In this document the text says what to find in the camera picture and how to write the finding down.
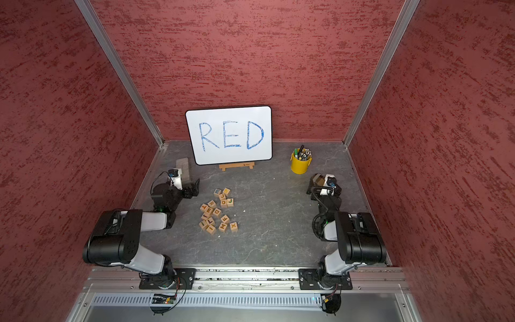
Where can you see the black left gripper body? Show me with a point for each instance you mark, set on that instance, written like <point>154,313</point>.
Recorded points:
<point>186,193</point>

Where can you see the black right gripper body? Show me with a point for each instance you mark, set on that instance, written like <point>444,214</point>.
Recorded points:
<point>316,195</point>

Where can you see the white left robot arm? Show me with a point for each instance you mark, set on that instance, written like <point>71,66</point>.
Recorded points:
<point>115,239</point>

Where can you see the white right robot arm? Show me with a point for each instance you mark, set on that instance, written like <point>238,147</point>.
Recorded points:
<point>358,239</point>

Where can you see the wooden I letter block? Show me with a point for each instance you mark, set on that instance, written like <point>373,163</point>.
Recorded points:
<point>211,229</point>

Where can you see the wooden X letter block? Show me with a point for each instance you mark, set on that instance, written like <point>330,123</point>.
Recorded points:
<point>233,226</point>

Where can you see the grey felt pad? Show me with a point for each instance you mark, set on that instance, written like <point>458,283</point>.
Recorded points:
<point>183,164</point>

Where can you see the yellow pen cup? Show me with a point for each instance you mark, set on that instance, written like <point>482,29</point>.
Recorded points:
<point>300,160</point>

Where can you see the whiteboard with RED written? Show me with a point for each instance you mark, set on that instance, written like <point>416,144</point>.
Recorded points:
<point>230,135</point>

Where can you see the wooden whiteboard stand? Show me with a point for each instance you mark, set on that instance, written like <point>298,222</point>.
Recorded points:
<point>224,167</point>

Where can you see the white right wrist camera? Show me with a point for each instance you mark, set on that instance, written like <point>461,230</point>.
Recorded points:
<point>330,181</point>

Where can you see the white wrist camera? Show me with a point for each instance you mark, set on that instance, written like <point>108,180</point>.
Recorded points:
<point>175,177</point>
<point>330,181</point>

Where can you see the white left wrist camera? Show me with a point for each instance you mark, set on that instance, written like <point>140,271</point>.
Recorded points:
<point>175,177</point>

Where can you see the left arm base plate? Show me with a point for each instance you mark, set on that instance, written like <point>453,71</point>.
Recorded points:
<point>179,278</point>

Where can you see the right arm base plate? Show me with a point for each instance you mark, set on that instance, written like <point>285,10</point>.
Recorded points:
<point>315,279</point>

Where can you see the aluminium front rail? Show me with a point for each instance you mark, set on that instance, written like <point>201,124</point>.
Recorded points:
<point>259,279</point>

